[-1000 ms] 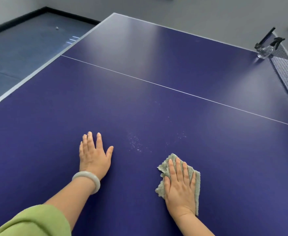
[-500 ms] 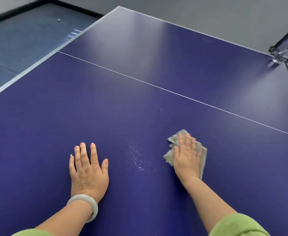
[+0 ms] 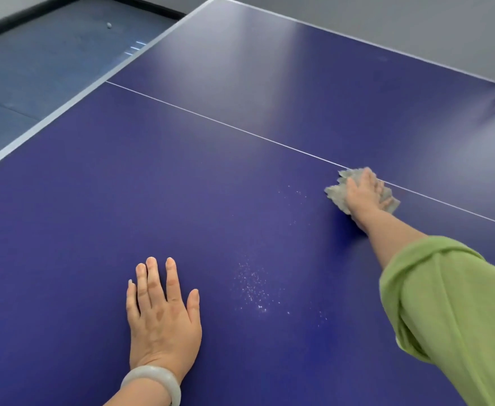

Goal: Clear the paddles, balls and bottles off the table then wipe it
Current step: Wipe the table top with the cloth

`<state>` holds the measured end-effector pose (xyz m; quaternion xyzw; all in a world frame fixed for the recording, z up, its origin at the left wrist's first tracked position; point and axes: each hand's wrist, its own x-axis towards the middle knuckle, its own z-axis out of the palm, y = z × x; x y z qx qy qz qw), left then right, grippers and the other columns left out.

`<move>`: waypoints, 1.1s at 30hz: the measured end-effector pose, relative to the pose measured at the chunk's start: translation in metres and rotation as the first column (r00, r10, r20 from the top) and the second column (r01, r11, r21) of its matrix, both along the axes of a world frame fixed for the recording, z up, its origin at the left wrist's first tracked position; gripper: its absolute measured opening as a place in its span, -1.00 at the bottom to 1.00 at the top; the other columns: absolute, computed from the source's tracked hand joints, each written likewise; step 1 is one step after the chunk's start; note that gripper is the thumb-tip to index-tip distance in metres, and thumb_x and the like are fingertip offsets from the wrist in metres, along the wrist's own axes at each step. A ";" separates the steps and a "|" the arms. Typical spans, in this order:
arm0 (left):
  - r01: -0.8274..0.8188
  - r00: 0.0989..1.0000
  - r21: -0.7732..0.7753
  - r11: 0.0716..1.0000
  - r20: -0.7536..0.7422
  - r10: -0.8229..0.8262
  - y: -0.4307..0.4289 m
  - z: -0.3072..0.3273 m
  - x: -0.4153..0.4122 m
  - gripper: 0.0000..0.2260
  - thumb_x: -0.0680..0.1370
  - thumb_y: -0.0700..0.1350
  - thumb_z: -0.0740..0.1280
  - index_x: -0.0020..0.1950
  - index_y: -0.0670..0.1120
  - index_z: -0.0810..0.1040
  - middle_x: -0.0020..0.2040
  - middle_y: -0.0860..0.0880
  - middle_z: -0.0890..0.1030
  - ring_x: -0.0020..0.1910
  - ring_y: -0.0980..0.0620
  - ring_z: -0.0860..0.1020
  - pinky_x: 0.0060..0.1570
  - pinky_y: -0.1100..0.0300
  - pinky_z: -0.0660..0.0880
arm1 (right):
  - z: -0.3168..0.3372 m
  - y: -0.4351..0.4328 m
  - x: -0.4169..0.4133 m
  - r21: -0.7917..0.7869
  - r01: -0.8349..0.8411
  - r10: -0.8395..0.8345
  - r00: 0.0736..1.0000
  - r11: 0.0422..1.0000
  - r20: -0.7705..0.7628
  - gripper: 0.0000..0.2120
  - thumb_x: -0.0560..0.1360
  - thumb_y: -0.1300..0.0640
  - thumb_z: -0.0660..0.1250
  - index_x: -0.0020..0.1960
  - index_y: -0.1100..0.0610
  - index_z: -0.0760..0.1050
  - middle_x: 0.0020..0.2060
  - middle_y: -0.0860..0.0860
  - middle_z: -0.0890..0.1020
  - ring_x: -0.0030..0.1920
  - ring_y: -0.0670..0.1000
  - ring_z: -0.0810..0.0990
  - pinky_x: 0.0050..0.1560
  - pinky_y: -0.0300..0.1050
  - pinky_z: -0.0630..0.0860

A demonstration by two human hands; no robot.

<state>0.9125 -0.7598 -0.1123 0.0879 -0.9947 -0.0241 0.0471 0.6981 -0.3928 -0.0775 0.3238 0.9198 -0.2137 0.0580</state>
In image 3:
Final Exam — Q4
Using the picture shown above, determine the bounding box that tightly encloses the person's right forearm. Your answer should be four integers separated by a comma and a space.
357, 215, 428, 269

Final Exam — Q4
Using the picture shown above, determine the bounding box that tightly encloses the grey cleaning cloth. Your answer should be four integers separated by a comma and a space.
324, 166, 401, 216

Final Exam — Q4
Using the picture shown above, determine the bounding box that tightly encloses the blue table tennis table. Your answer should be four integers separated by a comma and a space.
0, 0, 495, 406

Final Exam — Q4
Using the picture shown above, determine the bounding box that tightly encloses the person's left hand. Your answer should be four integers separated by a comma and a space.
126, 256, 203, 385

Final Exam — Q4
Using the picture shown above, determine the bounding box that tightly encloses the person's left forearm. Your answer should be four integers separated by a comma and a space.
103, 382, 168, 406

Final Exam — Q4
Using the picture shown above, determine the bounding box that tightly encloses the white jade bracelet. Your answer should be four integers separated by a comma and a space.
119, 365, 182, 406

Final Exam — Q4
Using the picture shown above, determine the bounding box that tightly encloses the person's right hand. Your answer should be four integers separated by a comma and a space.
345, 166, 386, 227

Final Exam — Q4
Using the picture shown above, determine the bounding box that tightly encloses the green right sleeve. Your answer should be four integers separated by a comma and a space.
379, 235, 495, 406

